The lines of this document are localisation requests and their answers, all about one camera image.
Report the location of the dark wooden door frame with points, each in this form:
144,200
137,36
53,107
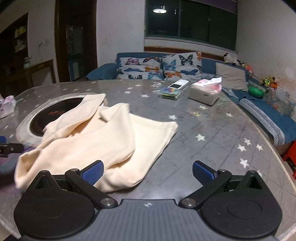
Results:
60,46

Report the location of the blue sofa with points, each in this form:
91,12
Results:
101,70

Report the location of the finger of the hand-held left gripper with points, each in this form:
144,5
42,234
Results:
10,148
1,139

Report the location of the grey patterned seat cushion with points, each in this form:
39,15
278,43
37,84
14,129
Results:
263,118

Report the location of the red stool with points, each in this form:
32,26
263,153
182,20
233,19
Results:
290,157

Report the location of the cream garment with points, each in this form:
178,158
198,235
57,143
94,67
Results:
92,139

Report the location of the clear box of colourful bits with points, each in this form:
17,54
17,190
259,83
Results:
170,93

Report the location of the dark window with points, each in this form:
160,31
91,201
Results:
189,20

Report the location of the yellow and orange plush toys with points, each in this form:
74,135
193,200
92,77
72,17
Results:
269,81

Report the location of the white wall socket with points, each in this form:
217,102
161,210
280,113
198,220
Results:
41,43

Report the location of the plain grey cushion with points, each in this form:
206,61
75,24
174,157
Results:
231,74

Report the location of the butterfly cushion with dark butterfly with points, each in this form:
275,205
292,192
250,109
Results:
182,66

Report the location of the white remote control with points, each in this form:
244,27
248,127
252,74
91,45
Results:
178,84

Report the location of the white and black plush toy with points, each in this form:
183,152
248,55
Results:
230,58

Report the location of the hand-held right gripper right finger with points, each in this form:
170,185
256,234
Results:
203,172

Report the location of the clear plastic container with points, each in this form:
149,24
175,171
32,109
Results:
278,100

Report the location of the round black induction cooker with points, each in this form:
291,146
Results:
46,115

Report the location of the green bowl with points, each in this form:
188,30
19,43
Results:
255,91

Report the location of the pale green jar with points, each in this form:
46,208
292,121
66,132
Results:
27,62

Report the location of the pink tissue pack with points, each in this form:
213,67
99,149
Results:
7,106

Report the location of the dark wooden shelf unit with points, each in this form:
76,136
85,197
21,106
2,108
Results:
13,46

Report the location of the white tissue box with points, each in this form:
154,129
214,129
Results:
203,95

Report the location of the wooden side cabinet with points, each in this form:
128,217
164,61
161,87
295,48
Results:
39,69

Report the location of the white water dispenser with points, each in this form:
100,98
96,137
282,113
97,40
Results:
74,69

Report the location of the butterfly cushion with purple butterfly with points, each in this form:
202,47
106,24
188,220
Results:
138,68

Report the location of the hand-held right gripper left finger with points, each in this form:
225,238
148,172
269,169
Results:
93,172

